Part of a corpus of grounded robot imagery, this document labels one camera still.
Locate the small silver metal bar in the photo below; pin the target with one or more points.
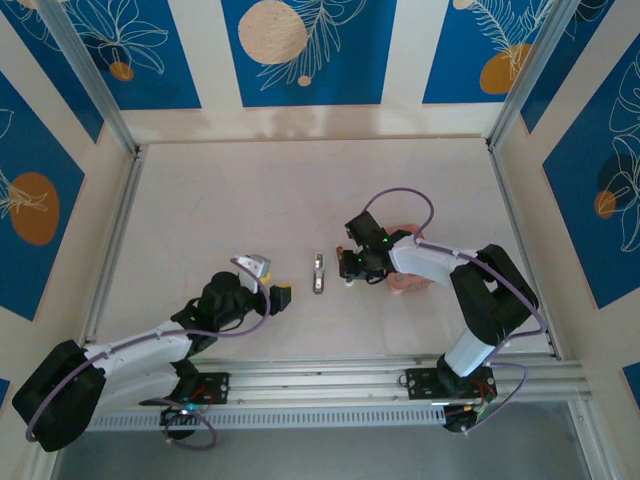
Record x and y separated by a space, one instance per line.
318 280

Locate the pink sponge block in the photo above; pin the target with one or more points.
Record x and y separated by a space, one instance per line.
410 286

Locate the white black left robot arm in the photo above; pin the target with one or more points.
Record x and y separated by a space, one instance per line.
145 345

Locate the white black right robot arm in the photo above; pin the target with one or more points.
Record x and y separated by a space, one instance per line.
425 262

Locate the black controller board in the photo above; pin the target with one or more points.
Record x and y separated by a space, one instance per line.
177 415
462 422

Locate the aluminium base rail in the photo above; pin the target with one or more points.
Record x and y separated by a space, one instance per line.
320 380

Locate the aluminium side rail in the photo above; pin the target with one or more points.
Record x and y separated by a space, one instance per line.
515 220
122 220

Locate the blue floral wall panel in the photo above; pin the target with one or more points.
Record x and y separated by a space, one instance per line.
165 50
350 50
45 270
450 50
580 225
40 65
575 65

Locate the aluminium frame post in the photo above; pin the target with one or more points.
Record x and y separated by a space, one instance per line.
535 70
45 462
90 75
587 440

